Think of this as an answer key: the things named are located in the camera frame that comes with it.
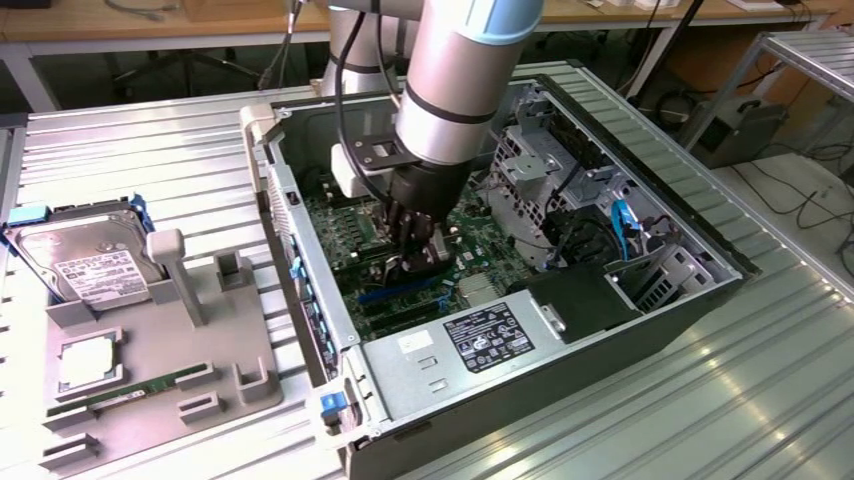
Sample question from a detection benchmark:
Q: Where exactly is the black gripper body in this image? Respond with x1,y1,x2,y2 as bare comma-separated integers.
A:
388,159,472,222

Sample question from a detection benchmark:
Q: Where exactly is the green GPU card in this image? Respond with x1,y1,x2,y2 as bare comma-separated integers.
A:
330,227,458,289

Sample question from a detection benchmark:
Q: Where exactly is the blue expansion slot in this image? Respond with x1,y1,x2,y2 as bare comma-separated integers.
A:
356,275,442,306

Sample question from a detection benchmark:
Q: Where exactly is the green Dell motherboard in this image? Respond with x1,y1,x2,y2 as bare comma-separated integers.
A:
302,169,534,341

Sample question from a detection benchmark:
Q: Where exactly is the silver chipset heat sink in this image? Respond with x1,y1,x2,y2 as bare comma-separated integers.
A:
457,277,502,307

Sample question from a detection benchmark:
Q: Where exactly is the silver perforated disk bay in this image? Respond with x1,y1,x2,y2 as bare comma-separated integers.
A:
489,82,625,211
603,239,741,314

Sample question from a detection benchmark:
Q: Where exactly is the silver power supply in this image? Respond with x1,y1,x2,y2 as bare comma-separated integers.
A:
342,294,568,436

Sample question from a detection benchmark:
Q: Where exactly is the black open PC case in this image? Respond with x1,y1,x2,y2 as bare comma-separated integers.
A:
238,73,761,480

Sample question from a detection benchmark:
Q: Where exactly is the grey parts rack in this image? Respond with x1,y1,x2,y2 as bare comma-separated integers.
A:
35,228,289,474

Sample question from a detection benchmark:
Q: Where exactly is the black tripod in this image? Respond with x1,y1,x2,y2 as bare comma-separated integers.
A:
109,47,265,94

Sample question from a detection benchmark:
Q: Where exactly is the silver hard disk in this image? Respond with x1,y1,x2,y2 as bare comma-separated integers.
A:
15,202,168,307

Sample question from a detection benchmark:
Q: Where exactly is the green RAM stick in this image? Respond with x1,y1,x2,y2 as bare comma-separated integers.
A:
46,366,209,415

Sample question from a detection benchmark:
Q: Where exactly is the wooden desk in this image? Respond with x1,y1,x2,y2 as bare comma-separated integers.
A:
0,0,835,57

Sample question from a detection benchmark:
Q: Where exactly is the silver CPU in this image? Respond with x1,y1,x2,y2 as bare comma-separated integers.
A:
57,342,122,394

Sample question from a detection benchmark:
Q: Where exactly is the blue disk caddy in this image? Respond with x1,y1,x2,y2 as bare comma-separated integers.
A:
0,192,149,251

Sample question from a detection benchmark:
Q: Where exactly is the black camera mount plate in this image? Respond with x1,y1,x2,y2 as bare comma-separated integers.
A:
345,133,418,171

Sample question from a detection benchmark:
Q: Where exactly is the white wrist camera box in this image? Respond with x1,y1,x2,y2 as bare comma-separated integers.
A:
329,143,378,197

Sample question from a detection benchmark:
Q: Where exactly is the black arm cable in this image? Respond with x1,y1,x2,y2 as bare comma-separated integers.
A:
332,9,394,201

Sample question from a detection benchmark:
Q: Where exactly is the black plastic air duct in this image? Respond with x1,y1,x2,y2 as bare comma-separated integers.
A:
525,263,645,334

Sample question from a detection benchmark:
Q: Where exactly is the blue wire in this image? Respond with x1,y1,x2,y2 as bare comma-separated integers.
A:
607,198,643,262

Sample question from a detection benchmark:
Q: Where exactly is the grey hanging cable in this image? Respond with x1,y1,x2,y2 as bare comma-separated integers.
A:
256,0,309,92

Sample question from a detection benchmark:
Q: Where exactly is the coiled black cable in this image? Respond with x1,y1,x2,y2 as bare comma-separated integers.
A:
656,89,700,127

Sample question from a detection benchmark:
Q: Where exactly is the black box with handle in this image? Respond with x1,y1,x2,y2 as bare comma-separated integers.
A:
696,97,789,169

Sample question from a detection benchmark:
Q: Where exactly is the black floor cable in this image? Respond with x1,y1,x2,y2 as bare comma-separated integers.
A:
725,163,854,236

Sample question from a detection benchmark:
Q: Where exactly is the aluminium frame shelf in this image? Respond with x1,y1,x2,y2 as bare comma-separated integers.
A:
729,30,854,136

